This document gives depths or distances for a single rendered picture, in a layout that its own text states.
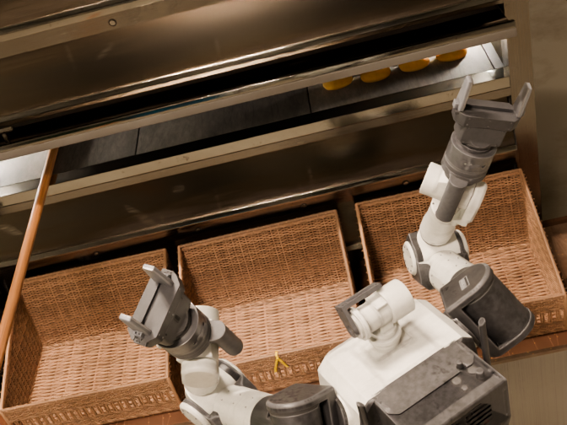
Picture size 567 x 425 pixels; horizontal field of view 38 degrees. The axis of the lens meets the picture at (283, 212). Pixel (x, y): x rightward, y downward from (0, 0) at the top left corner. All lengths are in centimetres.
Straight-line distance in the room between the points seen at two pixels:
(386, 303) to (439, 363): 14
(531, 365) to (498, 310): 104
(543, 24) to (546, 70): 53
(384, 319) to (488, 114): 41
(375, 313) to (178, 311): 35
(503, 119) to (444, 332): 40
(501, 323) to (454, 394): 22
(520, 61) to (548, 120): 191
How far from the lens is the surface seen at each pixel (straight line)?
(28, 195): 279
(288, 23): 242
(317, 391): 150
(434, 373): 149
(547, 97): 469
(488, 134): 156
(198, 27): 244
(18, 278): 238
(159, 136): 277
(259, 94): 235
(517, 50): 260
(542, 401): 279
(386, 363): 152
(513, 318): 163
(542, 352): 260
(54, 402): 271
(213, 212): 273
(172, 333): 135
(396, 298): 147
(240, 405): 161
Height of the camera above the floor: 254
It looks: 37 degrees down
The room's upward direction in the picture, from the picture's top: 17 degrees counter-clockwise
